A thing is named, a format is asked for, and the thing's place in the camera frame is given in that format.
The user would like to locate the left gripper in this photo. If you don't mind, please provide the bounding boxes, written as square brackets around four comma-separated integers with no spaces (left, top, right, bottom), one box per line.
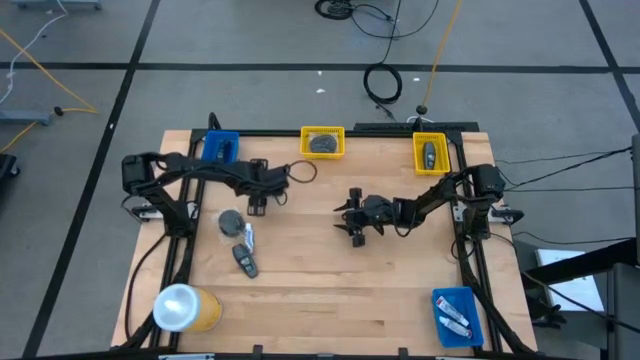
[234,158,291,217]

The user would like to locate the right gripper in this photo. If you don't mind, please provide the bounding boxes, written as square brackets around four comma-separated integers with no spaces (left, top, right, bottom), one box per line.
[333,187,399,248]

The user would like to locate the dark grey oval case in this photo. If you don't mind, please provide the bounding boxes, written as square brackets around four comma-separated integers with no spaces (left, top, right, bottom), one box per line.
[231,243,260,280]
[422,141,438,171]

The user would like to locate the yellow mesh basket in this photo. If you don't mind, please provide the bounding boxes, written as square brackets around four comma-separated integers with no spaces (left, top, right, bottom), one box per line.
[412,131,452,177]
[299,125,347,161]

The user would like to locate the blue plastic bin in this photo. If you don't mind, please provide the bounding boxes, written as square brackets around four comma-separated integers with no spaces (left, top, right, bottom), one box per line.
[431,286,485,349]
[200,130,240,165]

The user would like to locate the black stand pole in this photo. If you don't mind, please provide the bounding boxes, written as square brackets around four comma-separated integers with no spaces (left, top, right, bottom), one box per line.
[413,103,432,132]

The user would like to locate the yellow canister with white lid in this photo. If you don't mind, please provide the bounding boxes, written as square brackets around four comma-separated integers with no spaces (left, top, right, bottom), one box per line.
[152,282,224,333]

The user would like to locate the white sheet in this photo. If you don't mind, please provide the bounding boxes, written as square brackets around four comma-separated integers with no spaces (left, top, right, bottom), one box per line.
[534,248,607,314]

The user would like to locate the grey stand base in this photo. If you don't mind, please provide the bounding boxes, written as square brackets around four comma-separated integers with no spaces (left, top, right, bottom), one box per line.
[0,109,55,126]
[12,0,104,11]

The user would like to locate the black caster wheel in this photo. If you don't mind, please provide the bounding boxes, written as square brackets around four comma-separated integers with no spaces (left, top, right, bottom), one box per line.
[0,153,21,179]

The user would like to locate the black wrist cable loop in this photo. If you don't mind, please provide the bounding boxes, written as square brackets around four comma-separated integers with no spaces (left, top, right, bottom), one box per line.
[287,159,318,184]

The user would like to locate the black aluminium table frame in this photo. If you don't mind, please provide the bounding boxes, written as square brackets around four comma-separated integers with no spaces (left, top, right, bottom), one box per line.
[117,112,539,360]

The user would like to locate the black coiled floor cable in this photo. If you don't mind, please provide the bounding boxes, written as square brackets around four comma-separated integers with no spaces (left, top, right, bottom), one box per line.
[314,0,441,40]
[363,0,404,122]

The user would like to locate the orange floor cable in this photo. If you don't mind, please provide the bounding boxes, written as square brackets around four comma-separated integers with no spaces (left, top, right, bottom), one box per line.
[422,0,464,109]

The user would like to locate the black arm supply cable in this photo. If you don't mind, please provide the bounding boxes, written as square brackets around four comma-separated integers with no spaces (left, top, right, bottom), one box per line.
[123,232,169,347]

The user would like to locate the yellow floor cable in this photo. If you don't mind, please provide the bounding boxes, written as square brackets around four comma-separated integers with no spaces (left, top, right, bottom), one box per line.
[0,30,99,154]

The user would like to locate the black bracket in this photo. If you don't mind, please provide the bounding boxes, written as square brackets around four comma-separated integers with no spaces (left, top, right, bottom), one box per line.
[528,297,569,330]

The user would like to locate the black frame beam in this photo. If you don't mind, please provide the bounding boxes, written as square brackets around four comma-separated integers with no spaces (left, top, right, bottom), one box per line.
[519,237,640,291]

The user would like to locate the white floor cable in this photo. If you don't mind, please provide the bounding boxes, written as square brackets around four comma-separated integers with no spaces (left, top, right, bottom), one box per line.
[0,0,69,106]

